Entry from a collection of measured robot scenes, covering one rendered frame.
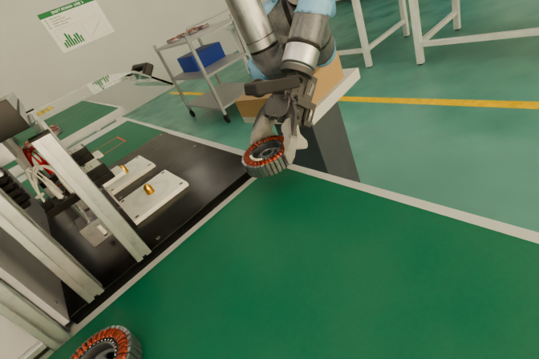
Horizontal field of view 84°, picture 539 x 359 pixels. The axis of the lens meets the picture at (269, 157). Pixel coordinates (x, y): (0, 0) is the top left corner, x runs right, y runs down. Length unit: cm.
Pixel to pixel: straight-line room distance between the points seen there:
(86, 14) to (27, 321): 585
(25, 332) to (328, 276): 49
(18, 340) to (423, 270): 62
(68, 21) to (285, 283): 597
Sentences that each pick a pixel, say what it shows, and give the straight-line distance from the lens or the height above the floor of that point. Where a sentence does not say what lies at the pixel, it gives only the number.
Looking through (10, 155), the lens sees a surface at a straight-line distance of 66.
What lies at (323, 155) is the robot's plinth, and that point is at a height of 53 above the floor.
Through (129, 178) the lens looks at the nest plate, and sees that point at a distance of 101.
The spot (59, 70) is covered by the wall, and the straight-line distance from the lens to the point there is 612.
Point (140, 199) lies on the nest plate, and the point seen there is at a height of 78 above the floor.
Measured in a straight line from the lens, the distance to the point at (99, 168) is 76.
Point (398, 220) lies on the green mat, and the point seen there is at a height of 75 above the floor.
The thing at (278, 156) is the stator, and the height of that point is 83.
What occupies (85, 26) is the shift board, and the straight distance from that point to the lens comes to 625.
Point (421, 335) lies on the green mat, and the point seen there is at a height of 75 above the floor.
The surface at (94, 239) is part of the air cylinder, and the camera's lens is 80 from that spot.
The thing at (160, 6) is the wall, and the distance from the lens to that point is 668.
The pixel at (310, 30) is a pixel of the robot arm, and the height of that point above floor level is 100.
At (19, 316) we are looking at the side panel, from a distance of 65.
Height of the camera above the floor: 112
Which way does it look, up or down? 29 degrees down
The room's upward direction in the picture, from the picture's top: 24 degrees counter-clockwise
